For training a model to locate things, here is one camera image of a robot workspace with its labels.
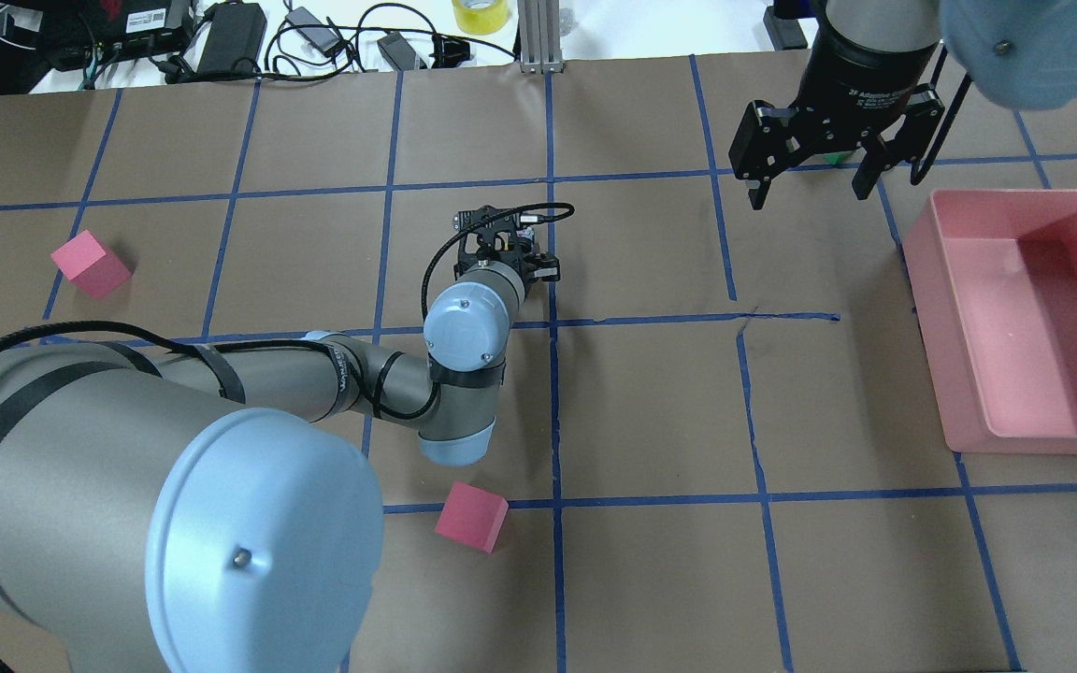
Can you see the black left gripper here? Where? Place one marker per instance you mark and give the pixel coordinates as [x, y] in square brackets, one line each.
[542, 268]

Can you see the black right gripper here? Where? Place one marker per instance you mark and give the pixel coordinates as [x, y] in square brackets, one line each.
[861, 84]

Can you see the green cube far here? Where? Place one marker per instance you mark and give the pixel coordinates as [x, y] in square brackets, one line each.
[840, 159]

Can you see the yellow tape roll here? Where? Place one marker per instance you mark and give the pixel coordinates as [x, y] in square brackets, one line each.
[480, 18]

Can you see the pink plastic bin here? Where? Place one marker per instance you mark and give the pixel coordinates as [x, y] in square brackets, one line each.
[1025, 318]

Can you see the pink cube near centre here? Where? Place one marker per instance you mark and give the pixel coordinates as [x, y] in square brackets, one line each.
[472, 517]

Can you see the pink cube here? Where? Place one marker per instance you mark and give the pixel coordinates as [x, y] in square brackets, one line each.
[472, 517]
[91, 266]

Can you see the black power adapter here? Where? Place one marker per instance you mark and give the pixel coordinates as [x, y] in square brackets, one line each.
[235, 34]

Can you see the pink cube front left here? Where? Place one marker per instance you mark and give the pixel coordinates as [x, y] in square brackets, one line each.
[91, 266]

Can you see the aluminium frame post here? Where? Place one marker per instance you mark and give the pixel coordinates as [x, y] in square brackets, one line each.
[539, 38]

